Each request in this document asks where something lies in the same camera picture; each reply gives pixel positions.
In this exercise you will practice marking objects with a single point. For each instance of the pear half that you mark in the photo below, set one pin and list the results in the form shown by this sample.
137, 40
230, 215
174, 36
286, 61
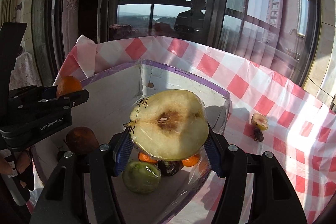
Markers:
168, 121

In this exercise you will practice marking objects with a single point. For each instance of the large dark wrinkled fruit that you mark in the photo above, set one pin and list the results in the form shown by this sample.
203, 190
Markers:
81, 140

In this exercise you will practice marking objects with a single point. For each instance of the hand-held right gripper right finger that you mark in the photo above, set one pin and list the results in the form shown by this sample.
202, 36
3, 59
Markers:
214, 155

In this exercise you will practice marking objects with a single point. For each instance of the orange mandarin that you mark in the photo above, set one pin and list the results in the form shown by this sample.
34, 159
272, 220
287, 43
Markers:
68, 84
145, 158
190, 161

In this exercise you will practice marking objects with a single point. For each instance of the person's left hand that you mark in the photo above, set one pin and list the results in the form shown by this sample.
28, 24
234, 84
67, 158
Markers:
22, 162

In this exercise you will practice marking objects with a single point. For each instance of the dark dried date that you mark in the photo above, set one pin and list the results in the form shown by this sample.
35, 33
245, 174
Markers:
258, 135

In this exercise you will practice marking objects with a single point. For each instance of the purple cardboard box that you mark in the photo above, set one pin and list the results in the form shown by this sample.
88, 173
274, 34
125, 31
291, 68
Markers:
110, 98

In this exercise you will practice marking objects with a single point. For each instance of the green fruit half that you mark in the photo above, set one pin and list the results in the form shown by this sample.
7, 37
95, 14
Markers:
141, 176

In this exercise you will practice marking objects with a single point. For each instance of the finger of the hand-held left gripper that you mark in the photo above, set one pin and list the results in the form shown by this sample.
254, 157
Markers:
29, 90
73, 98

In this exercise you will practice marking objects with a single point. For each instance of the small brown fig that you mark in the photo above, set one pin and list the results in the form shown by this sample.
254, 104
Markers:
260, 121

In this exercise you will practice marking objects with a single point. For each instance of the small dark wrinkled fruit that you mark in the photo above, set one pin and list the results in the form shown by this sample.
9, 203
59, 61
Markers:
170, 167

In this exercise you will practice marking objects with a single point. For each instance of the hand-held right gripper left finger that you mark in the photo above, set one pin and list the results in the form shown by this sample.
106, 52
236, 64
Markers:
123, 154

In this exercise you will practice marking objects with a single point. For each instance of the dark window frame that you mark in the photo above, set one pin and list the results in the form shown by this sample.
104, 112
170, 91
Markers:
107, 3

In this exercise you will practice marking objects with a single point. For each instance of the red white checkered tablecloth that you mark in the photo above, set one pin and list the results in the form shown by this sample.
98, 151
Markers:
262, 82

